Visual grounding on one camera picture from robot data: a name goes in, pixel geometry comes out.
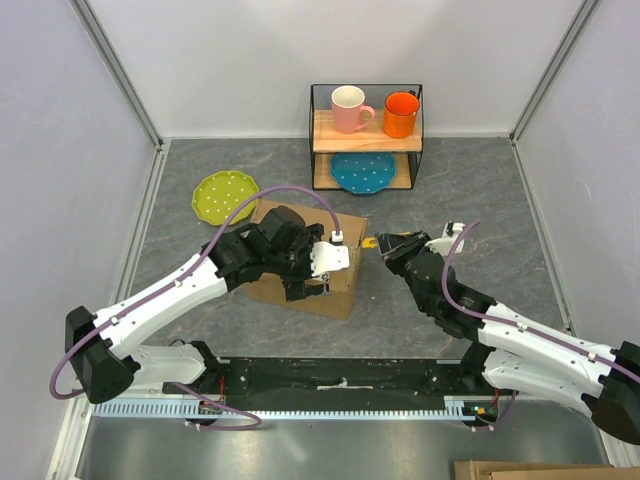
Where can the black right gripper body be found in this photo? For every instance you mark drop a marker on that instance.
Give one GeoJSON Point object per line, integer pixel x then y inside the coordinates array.
{"type": "Point", "coordinates": [407, 275]}

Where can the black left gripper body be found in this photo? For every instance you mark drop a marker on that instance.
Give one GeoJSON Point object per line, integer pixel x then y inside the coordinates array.
{"type": "Point", "coordinates": [295, 269]}

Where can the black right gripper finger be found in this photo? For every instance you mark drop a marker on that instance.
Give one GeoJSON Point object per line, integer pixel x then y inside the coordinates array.
{"type": "Point", "coordinates": [391, 255]}
{"type": "Point", "coordinates": [407, 241]}

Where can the brown cardboard express box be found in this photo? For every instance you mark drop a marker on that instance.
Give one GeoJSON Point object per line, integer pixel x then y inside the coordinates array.
{"type": "Point", "coordinates": [338, 303]}

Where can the yellow utility knife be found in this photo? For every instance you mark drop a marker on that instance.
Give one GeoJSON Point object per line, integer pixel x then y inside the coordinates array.
{"type": "Point", "coordinates": [369, 243]}

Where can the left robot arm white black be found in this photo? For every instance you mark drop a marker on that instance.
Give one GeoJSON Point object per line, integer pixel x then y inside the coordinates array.
{"type": "Point", "coordinates": [103, 346]}

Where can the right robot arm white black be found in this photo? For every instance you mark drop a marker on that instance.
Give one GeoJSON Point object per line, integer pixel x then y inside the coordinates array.
{"type": "Point", "coordinates": [510, 351]}

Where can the blue dotted plate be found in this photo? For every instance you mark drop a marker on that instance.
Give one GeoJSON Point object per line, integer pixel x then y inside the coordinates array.
{"type": "Point", "coordinates": [363, 173]}

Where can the green dotted plate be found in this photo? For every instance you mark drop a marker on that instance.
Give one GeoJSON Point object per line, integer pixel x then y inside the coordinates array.
{"type": "Point", "coordinates": [219, 194]}

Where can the orange mug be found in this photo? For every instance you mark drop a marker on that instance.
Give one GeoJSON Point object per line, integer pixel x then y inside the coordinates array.
{"type": "Point", "coordinates": [400, 113]}

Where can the pink mug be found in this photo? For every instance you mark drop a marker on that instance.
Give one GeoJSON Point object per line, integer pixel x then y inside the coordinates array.
{"type": "Point", "coordinates": [349, 111]}

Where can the cardboard sheet corner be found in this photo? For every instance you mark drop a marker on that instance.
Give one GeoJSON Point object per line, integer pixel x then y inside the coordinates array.
{"type": "Point", "coordinates": [528, 471]}

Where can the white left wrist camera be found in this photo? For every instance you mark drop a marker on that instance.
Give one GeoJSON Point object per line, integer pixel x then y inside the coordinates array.
{"type": "Point", "coordinates": [326, 257]}

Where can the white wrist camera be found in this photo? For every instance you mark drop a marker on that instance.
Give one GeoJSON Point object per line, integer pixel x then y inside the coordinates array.
{"type": "Point", "coordinates": [326, 257]}
{"type": "Point", "coordinates": [444, 244]}

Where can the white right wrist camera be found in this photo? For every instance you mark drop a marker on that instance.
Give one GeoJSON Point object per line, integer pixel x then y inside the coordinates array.
{"type": "Point", "coordinates": [444, 244]}

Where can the black wire wooden shelf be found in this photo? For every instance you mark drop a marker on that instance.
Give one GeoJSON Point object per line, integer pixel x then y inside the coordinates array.
{"type": "Point", "coordinates": [325, 141]}

